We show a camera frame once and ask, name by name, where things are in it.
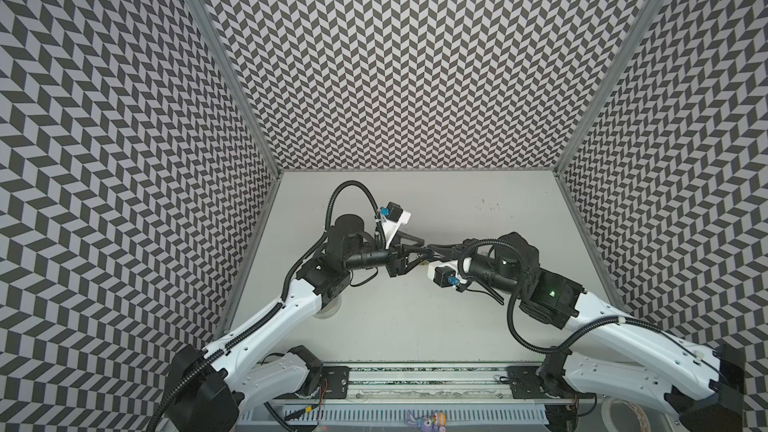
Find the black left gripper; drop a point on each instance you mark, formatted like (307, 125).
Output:
(399, 257)

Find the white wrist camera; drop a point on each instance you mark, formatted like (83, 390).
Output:
(392, 218)
(446, 275)

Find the aluminium left corner post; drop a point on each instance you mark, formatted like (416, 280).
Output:
(205, 25)

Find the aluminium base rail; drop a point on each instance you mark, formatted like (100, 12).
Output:
(404, 397)

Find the white tape roll bottom right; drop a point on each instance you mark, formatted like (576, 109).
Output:
(618, 415)

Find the clear tape roll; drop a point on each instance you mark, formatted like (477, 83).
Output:
(329, 310)

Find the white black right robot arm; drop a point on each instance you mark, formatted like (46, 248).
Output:
(592, 347)

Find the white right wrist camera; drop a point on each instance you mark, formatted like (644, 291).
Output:
(446, 275)

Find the aluminium corner post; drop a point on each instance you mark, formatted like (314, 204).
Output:
(639, 28)
(205, 25)

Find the aluminium right corner post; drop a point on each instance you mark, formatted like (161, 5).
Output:
(639, 28)

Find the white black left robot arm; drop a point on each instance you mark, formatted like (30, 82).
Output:
(208, 389)

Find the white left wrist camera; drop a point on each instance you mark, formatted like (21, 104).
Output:
(392, 218)

